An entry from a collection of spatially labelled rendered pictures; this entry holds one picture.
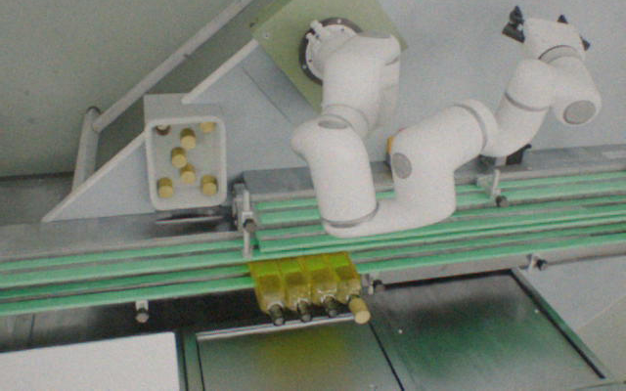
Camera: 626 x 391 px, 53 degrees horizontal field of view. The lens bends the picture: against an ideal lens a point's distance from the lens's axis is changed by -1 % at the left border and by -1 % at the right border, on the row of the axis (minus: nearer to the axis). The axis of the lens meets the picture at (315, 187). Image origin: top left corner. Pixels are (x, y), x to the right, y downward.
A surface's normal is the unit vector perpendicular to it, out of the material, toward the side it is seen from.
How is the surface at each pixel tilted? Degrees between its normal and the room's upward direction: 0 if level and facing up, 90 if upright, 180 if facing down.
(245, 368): 90
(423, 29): 0
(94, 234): 90
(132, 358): 90
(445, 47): 0
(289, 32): 1
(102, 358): 90
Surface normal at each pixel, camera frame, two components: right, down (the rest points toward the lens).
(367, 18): 0.24, 0.48
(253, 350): 0.05, -0.88
